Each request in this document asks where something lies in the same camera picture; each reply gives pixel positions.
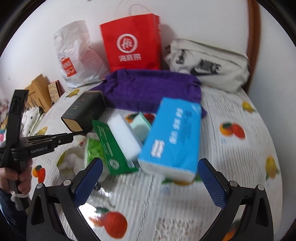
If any white Miniso plastic bag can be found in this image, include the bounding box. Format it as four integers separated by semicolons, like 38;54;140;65
53;20;109;88

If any person's left hand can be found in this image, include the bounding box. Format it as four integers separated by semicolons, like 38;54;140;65
0;159;33;195

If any brown cardboard box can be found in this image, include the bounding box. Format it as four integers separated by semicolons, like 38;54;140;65
25;74;52;113

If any dark green tin box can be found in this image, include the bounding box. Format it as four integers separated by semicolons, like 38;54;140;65
61;90;106;133

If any grey Nike pouch bag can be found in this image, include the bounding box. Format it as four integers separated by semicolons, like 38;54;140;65
165;38;249;92

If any blue tissue pack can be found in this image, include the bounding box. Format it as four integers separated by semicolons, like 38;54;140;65
138;97;202;183

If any purple towel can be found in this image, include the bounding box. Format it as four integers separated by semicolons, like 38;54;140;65
92;69;202;113

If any green wet wipes pack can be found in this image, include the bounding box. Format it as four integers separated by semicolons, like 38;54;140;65
84;138;105;167

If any brown wooden door frame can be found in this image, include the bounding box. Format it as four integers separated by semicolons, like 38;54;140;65
243;0;261;93

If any patterned small card box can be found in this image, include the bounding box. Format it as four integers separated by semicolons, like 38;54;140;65
47;80;62;104

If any red paper shopping bag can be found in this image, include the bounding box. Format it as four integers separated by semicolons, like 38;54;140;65
100;14;162;72

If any mint green cloth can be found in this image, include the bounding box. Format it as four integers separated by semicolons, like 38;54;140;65
130;112;152;143

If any white sponge block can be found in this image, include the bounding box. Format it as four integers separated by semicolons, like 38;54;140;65
107;114;142;162

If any green carton box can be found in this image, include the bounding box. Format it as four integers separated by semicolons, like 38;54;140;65
92;120;138;175

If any clear bag with cotton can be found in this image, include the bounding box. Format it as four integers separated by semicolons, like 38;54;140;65
56;133;110;183

